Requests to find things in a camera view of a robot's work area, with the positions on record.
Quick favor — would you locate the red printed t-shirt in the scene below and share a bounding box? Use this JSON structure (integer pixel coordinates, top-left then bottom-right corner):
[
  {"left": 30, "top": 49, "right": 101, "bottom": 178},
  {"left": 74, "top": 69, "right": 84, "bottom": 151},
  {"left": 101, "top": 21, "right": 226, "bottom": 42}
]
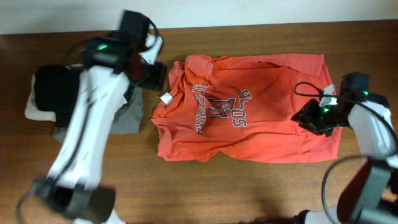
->
[{"left": 151, "top": 54, "right": 342, "bottom": 163}]

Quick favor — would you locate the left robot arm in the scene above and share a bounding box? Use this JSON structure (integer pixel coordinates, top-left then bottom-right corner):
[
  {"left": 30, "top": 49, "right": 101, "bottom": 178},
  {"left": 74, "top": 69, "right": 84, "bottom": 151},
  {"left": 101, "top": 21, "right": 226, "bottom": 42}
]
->
[{"left": 21, "top": 11, "right": 167, "bottom": 223}]

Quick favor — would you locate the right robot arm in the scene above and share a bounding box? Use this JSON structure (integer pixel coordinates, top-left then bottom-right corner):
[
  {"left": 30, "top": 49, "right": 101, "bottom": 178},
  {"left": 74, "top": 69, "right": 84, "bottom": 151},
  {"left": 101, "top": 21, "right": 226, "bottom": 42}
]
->
[{"left": 292, "top": 73, "right": 397, "bottom": 224}]

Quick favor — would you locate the grey folded garment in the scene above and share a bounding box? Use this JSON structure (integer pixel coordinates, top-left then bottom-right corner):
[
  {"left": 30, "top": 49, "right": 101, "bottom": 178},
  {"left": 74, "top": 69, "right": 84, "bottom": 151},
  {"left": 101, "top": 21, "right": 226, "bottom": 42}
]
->
[{"left": 52, "top": 85, "right": 144, "bottom": 144}]

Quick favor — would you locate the black folded garment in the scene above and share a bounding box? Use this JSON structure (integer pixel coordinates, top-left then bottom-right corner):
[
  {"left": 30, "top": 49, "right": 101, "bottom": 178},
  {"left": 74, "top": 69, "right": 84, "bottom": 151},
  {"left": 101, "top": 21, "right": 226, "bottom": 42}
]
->
[{"left": 34, "top": 65, "right": 129, "bottom": 124}]

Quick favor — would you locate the beige folded garment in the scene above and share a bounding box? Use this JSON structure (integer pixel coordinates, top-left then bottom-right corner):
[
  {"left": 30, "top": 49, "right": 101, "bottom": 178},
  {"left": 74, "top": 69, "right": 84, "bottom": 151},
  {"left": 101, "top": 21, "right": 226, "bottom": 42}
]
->
[{"left": 25, "top": 66, "right": 129, "bottom": 122}]

